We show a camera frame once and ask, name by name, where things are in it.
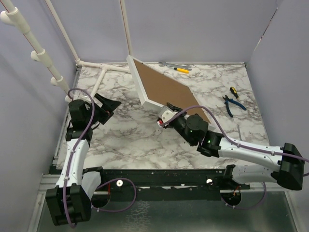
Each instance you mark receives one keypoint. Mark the black yellow screwdriver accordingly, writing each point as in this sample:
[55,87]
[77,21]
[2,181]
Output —
[234,92]

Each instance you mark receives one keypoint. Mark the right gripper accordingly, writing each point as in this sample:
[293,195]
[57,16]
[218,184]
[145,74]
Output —
[173,108]

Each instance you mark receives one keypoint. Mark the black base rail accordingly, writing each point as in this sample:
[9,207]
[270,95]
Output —
[164,185]

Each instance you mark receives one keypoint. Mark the aluminium extrusion rail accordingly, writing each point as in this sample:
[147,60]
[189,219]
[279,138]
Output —
[48,181]

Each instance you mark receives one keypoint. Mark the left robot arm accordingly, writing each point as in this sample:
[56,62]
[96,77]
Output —
[69,202]

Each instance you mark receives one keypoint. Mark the yellow utility knife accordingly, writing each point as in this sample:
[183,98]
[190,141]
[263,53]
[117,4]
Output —
[181,70]

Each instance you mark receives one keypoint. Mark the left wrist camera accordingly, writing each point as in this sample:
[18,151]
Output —
[81,96]

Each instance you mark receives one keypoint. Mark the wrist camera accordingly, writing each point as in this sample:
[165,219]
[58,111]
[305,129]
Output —
[165,114]
[81,96]

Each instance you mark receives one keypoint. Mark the white picture frame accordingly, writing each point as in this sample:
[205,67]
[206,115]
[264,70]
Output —
[156,88]

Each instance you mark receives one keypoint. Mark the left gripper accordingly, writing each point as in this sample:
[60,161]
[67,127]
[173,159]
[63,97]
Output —
[109,106]

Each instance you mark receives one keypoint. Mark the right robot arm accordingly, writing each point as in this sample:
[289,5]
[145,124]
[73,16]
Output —
[283,165]

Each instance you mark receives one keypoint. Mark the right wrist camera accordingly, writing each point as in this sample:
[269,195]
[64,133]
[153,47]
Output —
[165,114]

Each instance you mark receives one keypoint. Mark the silver wrench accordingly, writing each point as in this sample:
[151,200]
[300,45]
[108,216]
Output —
[175,66]

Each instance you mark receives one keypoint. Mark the white PVC pipe rack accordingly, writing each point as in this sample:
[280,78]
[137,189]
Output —
[97,33]

